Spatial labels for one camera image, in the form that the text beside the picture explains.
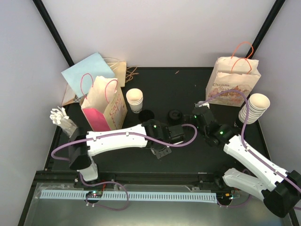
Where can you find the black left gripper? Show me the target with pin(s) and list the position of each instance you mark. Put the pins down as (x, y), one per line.
(161, 154)

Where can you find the black coffee cup lid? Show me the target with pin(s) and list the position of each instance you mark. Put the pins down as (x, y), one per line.
(174, 117)

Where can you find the cream paper bag pink sides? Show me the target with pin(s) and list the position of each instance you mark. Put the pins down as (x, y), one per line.
(104, 106)

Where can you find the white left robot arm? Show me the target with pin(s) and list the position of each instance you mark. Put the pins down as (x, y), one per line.
(151, 134)

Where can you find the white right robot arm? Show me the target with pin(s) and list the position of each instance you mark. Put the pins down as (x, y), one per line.
(279, 189)

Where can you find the tall stack paper cups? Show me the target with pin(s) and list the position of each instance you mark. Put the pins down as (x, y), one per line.
(258, 104)

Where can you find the Cream Bear printed paper bag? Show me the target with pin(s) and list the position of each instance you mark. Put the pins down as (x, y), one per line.
(231, 74)

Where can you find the small stack paper cups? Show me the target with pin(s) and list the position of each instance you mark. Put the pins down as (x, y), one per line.
(135, 99)

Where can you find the brown kraft paper bag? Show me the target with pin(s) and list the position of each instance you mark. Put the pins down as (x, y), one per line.
(122, 72)

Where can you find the patterned flat paper bag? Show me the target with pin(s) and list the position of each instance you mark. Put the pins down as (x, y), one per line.
(69, 97)

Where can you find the light blue paper bag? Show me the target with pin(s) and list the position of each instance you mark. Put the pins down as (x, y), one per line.
(79, 75)

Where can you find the light blue slotted cable duct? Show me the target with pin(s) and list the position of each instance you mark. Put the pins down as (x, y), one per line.
(131, 196)

